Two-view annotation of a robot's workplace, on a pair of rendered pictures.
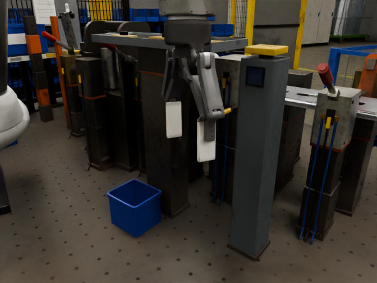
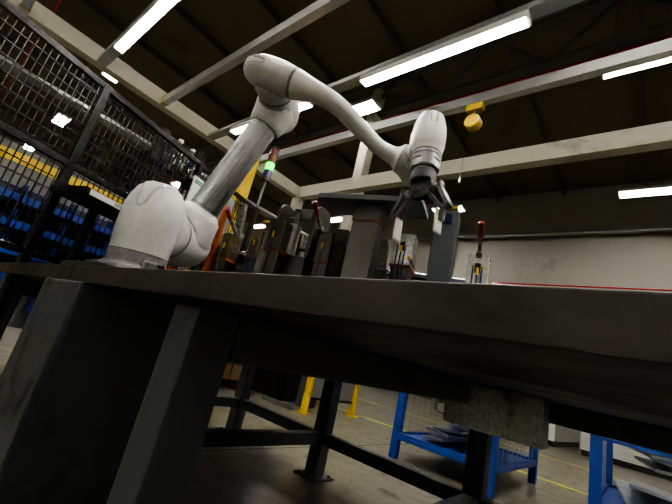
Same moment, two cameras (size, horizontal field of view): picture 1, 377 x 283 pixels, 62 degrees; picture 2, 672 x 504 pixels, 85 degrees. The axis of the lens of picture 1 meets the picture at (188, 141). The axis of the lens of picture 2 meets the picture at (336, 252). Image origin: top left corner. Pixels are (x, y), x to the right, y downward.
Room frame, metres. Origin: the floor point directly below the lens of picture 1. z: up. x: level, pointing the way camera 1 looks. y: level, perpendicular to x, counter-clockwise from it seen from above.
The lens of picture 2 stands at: (-0.37, 0.44, 0.62)
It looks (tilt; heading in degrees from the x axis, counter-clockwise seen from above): 16 degrees up; 346
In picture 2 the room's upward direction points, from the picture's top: 13 degrees clockwise
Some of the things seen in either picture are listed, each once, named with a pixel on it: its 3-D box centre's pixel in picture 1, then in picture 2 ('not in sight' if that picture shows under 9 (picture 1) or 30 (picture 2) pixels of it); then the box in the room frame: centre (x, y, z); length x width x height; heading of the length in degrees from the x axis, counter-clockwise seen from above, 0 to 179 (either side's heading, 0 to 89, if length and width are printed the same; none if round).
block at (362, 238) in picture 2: (166, 133); (358, 269); (0.76, 0.06, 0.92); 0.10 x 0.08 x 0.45; 51
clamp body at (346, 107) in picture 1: (323, 168); (472, 309); (0.66, -0.32, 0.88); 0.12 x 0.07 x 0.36; 141
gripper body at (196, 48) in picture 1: (187, 49); (422, 185); (0.53, 0.00, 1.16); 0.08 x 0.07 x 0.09; 25
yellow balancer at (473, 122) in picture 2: not in sight; (470, 142); (2.30, -1.28, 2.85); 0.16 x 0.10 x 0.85; 33
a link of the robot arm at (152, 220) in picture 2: not in sight; (153, 220); (0.77, 0.70, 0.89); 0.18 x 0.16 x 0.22; 161
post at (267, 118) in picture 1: (256, 163); (438, 280); (0.60, -0.14, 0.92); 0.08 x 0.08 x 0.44; 51
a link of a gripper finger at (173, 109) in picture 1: (173, 119); (397, 229); (0.58, 0.03, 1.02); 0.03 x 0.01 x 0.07; 115
